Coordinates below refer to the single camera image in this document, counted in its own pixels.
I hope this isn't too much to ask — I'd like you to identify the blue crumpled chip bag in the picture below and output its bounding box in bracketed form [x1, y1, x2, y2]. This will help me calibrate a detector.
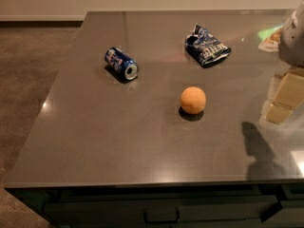
[184, 24, 231, 68]

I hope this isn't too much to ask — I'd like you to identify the orange fruit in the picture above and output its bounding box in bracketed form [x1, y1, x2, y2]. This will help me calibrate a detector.
[180, 86, 206, 115]

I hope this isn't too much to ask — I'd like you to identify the blue pepsi can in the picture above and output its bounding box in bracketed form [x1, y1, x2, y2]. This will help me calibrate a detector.
[104, 47, 139, 81]

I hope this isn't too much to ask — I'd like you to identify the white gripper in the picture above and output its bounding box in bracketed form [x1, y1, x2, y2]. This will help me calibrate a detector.
[261, 1, 304, 124]

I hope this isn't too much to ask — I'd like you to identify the dark drawer with handle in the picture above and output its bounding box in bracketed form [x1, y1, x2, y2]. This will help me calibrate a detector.
[44, 195, 278, 228]

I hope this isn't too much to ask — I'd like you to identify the green and white snack bag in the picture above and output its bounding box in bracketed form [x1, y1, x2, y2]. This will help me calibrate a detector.
[257, 27, 282, 52]

